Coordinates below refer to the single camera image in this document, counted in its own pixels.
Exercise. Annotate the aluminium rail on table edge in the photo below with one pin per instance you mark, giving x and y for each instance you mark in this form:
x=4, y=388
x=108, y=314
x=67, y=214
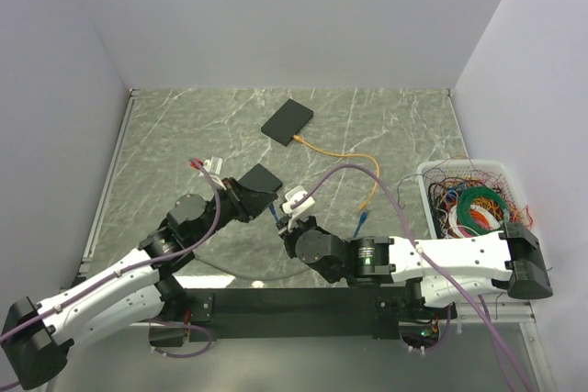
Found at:
x=91, y=242

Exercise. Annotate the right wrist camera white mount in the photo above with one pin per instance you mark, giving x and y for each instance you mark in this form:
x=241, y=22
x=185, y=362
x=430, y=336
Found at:
x=297, y=200

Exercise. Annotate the white plastic basket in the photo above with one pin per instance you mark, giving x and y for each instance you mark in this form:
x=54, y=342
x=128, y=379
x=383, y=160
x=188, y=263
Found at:
x=478, y=221

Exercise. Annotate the black network switch box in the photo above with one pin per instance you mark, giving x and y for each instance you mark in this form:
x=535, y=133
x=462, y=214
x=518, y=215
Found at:
x=287, y=122

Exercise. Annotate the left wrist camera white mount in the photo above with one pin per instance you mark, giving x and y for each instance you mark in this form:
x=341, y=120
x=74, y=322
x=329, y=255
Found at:
x=212, y=166

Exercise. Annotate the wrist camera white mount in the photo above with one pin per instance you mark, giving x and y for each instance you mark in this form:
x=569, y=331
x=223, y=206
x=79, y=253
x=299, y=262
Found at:
x=297, y=200
x=212, y=166

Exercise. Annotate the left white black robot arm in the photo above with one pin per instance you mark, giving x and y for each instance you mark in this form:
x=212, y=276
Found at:
x=38, y=336

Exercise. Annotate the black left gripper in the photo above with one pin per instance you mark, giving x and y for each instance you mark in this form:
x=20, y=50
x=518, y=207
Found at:
x=247, y=202

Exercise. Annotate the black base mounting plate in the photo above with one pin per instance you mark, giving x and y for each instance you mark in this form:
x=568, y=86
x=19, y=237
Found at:
x=235, y=313

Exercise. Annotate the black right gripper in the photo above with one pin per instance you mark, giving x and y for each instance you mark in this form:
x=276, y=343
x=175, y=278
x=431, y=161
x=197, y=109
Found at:
x=289, y=237

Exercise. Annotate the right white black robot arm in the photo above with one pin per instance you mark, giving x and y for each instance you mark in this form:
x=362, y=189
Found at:
x=389, y=260

